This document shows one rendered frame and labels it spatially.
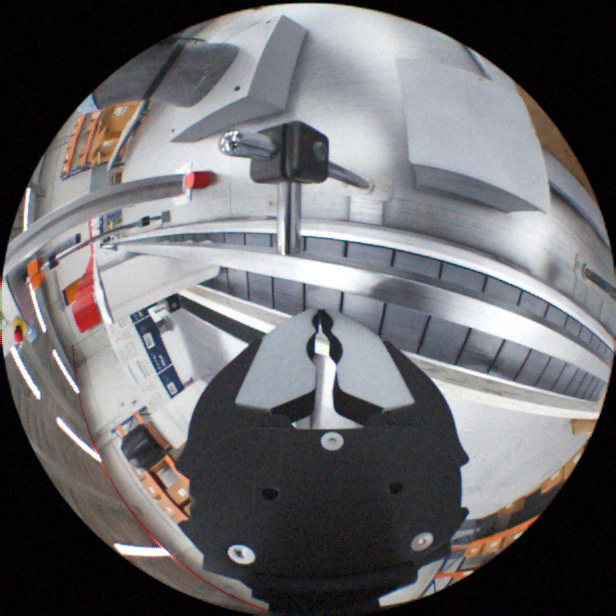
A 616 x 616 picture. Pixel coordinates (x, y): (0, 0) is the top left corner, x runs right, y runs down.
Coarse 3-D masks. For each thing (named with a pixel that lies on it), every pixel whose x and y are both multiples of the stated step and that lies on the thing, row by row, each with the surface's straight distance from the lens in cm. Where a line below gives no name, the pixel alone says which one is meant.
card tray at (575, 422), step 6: (606, 390) 63; (600, 402) 64; (576, 420) 56; (582, 420) 60; (588, 420) 65; (594, 420) 72; (576, 426) 55; (582, 426) 60; (588, 426) 65; (594, 426) 71; (576, 432) 54; (582, 432) 58; (588, 432) 63
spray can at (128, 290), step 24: (144, 264) 24; (168, 264) 24; (192, 264) 25; (96, 288) 24; (120, 288) 23; (144, 288) 23; (168, 288) 25; (72, 312) 25; (96, 312) 24; (120, 312) 23
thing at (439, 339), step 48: (144, 240) 62; (240, 240) 24; (336, 240) 18; (240, 288) 26; (288, 288) 21; (480, 288) 17; (384, 336) 19; (432, 336) 18; (480, 336) 19; (528, 384) 25; (576, 384) 33
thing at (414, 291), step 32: (192, 256) 17; (224, 256) 13; (256, 256) 11; (288, 256) 10; (320, 256) 10; (352, 288) 9; (384, 288) 8; (416, 288) 8; (448, 288) 8; (448, 320) 9; (480, 320) 9; (512, 320) 9; (544, 320) 11; (544, 352) 11; (576, 352) 13
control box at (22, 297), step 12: (12, 276) 52; (12, 288) 51; (24, 288) 59; (12, 300) 51; (24, 300) 57; (12, 312) 53; (24, 312) 55; (12, 324) 56; (24, 324) 55; (12, 336) 58
